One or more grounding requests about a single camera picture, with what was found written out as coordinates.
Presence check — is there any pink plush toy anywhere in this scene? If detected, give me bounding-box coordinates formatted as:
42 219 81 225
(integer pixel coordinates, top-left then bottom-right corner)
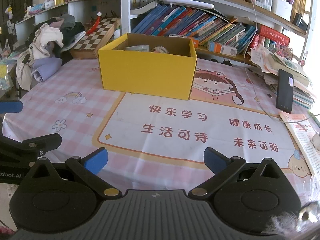
150 46 169 54

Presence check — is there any black smartphone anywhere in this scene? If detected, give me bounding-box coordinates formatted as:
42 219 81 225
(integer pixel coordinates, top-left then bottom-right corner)
276 69 294 113

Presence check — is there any white charging cable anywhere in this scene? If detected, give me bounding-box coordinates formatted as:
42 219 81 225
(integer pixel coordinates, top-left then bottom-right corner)
241 0 320 124

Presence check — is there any row of books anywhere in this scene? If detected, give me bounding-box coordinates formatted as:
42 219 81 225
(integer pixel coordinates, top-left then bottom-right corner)
131 1 290 55

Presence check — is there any stack of papers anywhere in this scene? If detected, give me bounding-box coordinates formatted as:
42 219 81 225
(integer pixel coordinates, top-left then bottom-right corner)
248 45 315 110

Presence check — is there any white orange medicine box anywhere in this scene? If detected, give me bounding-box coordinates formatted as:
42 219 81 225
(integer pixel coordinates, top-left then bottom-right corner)
207 42 238 56

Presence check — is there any clear packing tape roll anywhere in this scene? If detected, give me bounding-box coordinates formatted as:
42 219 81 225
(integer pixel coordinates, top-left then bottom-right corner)
124 44 150 52

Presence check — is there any pile of clothes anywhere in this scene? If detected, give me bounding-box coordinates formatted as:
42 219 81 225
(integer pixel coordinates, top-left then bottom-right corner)
16 14 85 91

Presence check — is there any wooden chessboard box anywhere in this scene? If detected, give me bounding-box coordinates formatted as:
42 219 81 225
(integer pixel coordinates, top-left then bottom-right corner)
71 18 120 59

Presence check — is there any yellow cardboard box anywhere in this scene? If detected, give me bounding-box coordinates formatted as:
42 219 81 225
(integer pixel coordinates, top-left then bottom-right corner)
98 33 197 100

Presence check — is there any white shelf unit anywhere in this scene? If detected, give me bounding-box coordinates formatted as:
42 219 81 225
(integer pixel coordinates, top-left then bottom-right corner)
15 0 313 66

